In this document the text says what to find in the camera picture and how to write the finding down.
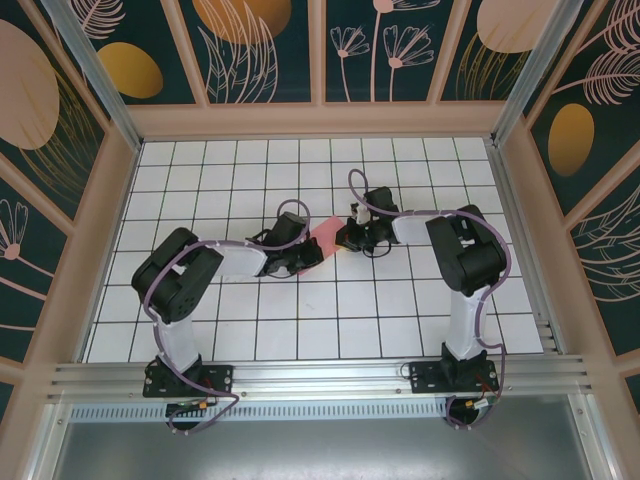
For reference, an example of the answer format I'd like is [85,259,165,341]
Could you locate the pink paper sheet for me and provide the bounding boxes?
[297,215,351,278]

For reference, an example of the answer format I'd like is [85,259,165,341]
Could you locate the grey metal sheet panel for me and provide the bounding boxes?
[49,394,601,480]

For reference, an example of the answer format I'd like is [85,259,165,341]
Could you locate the purple cable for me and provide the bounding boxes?
[142,199,312,436]
[348,169,512,432]

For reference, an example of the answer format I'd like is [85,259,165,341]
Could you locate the long aluminium mounting rail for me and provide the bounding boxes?
[47,354,594,402]

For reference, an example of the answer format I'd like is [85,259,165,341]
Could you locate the aluminium side rail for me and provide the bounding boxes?
[487,142,569,359]

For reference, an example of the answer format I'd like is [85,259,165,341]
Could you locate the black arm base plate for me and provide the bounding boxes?
[408,359,500,397]
[143,363,236,400]

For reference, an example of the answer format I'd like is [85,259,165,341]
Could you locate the perforated metal cable tray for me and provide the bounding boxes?
[69,403,451,422]

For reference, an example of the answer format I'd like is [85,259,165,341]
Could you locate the aluminium corner post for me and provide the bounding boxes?
[489,0,601,149]
[39,0,144,154]

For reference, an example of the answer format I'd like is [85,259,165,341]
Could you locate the aluminium frame strut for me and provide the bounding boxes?
[567,394,619,480]
[27,402,74,480]

